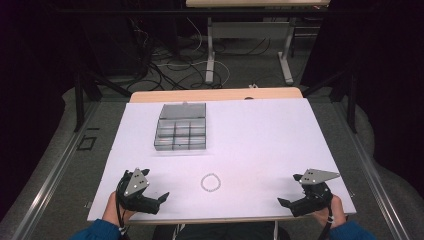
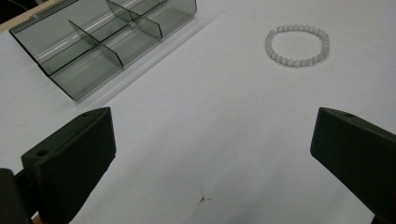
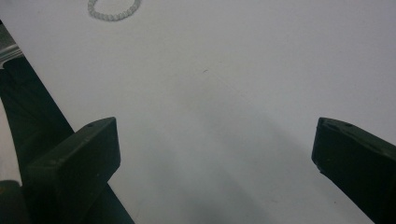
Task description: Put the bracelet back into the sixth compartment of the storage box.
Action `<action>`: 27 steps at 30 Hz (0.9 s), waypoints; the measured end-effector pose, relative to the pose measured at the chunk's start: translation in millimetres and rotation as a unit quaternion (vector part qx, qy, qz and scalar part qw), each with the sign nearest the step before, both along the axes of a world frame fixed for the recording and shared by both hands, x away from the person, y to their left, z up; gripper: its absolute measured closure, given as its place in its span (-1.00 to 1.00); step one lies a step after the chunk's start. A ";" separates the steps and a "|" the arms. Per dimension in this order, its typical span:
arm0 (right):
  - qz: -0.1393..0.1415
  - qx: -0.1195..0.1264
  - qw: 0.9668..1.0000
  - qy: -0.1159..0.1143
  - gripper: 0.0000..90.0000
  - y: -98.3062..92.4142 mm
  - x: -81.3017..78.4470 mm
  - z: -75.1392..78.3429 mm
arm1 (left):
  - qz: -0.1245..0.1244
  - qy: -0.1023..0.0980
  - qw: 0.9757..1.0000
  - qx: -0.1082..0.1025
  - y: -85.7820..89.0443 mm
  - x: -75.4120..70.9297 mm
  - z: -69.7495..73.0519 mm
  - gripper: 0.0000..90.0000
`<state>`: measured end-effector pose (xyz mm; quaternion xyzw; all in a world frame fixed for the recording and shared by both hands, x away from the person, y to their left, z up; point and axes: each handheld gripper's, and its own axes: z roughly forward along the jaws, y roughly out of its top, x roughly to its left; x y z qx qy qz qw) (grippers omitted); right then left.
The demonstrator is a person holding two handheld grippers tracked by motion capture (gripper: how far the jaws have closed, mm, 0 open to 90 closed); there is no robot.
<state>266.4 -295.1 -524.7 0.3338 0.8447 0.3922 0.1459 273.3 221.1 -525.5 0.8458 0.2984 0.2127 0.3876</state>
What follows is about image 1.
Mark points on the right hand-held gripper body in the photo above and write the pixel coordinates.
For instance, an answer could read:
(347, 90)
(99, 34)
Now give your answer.
(315, 195)

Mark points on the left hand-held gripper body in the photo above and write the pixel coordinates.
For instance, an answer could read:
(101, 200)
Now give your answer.
(136, 184)

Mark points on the clear plastic compartment box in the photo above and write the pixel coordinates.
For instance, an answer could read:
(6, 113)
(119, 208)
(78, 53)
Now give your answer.
(181, 130)

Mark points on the person's right hand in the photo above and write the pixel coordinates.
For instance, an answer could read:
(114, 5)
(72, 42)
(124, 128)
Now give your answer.
(335, 213)

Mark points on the person's left hand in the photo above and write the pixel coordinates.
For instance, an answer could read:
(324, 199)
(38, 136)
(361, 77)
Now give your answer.
(110, 208)

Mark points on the white table sheet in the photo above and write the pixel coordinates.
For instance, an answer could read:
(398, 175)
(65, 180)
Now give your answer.
(260, 143)

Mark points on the black metal stand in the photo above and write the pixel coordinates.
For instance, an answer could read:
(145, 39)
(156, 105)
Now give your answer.
(83, 96)
(346, 93)

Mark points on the wooden table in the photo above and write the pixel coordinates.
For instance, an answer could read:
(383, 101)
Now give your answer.
(213, 94)

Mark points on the desk with white legs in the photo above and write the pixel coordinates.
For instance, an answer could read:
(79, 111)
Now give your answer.
(248, 30)

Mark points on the aluminium floor rail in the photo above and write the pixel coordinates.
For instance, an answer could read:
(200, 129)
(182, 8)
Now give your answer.
(50, 180)
(370, 173)

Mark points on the black floor hatch frame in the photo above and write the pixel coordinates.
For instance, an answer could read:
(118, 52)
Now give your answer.
(86, 142)

